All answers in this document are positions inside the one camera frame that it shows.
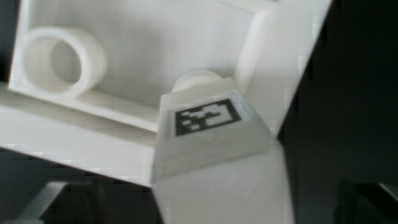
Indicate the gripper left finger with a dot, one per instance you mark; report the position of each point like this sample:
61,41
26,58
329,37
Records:
31,216

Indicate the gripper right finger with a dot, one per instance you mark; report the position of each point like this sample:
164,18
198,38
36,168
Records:
367,203

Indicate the white chair leg with tag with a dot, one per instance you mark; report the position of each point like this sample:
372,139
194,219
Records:
219,175

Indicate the white chair seat part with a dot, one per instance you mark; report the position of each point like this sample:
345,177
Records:
105,49

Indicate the white U-shaped fence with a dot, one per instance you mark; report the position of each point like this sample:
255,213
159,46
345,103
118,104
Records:
104,146

